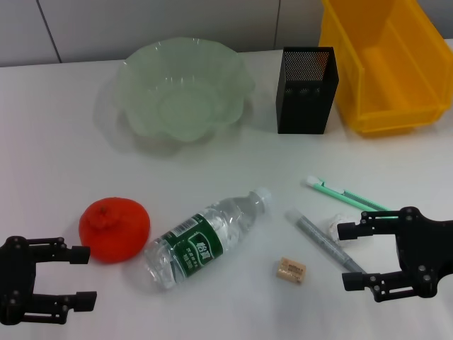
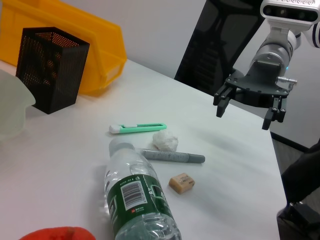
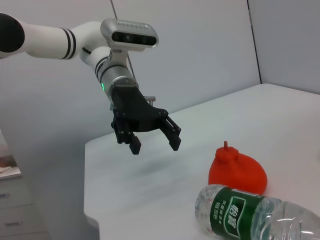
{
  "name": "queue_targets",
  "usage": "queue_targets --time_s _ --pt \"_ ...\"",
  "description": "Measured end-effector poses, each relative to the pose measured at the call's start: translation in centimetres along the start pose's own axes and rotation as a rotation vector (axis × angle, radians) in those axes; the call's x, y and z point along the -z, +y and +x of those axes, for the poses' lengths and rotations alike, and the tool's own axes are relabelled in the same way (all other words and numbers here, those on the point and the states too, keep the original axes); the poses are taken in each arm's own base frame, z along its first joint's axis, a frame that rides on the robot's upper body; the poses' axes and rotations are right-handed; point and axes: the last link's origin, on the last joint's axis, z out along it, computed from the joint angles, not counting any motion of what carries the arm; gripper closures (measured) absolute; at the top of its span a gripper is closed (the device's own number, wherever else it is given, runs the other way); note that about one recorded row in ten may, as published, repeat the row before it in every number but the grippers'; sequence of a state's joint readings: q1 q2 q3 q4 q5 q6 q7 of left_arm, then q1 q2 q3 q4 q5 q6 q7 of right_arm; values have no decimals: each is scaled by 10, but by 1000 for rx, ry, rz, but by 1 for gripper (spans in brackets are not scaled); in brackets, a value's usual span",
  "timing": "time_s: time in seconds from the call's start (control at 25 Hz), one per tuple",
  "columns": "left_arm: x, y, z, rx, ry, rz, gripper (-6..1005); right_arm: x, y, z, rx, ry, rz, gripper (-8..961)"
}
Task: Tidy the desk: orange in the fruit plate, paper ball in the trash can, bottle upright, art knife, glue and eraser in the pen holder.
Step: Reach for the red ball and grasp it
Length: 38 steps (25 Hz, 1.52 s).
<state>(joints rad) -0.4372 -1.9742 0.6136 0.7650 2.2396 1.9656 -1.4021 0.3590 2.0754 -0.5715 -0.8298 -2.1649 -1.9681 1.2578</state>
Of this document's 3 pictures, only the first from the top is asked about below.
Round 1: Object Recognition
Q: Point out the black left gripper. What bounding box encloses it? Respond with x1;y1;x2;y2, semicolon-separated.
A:
0;235;98;325

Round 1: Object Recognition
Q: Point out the green glass fruit bowl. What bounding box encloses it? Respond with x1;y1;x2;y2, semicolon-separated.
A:
115;37;256;141

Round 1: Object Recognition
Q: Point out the black mesh pen holder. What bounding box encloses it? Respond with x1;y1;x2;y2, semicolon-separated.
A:
275;46;340;135

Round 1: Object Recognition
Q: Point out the small beige eraser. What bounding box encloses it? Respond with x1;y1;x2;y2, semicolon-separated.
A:
275;257;306;283

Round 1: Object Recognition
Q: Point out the red-orange orange fruit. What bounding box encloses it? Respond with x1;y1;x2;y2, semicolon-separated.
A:
78;197;151;264

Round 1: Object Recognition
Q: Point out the grey marker pen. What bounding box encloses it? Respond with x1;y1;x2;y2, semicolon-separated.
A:
285;208;367;276

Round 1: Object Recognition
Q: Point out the mint green utility knife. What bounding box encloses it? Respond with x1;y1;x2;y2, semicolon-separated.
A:
304;176;398;220

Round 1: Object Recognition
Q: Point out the white paper ball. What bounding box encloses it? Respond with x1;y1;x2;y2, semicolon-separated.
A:
325;211;358;245

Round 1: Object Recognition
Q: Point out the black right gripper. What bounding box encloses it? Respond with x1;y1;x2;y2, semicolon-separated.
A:
337;207;453;302

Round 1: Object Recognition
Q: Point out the yellow plastic bin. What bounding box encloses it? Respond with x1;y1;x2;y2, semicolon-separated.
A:
318;0;453;138

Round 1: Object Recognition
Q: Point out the clear green-label water bottle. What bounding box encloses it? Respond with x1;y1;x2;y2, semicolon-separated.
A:
143;186;273;292

